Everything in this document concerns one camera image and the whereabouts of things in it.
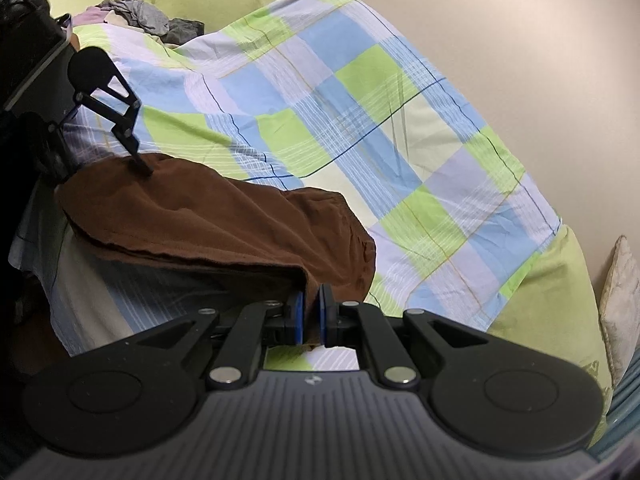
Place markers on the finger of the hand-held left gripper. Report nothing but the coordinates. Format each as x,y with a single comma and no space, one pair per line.
127,125

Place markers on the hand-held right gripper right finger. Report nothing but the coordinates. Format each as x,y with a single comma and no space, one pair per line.
325,317

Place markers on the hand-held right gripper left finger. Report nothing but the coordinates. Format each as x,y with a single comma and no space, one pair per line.
298,317

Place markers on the brown pants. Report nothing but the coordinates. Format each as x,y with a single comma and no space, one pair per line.
225,220

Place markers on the pink garment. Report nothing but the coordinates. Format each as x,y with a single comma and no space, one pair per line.
97,14

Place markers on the cream garment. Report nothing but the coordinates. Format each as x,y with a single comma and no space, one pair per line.
114,19

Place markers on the dark grey garment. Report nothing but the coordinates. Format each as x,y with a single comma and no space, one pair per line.
185,31

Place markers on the blue green checked sheet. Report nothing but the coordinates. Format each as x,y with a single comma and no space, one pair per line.
350,110

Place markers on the white cushion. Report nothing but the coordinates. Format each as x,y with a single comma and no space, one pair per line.
622,310

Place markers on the blue starred curtain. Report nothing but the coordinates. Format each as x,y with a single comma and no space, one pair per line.
622,410

